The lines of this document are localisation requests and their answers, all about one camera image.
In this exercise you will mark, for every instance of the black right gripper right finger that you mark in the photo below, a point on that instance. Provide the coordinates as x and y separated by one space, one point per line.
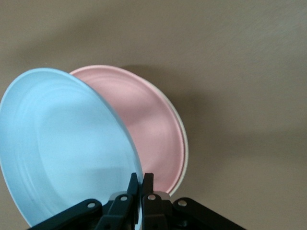
158 213

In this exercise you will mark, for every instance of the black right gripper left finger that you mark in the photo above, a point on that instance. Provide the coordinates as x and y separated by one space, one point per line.
115 210

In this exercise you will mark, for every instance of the blue plate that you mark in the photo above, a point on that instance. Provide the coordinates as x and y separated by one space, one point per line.
60 143

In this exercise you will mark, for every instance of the pink plate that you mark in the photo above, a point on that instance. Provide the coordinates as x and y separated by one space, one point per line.
148 119

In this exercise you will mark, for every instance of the beige plate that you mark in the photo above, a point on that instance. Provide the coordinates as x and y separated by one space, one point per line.
186 153

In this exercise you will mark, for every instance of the brown table cover sheet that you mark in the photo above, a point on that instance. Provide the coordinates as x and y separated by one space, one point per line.
239 72

